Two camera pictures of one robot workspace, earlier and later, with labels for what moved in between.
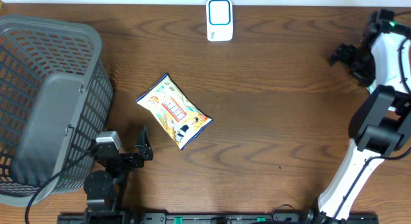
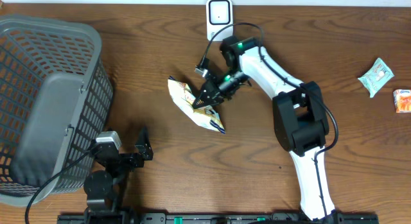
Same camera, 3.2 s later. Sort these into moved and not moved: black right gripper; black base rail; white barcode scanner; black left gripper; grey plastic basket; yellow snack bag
Moved: yellow snack bag; black right gripper
Not moved: grey plastic basket; white barcode scanner; black base rail; black left gripper
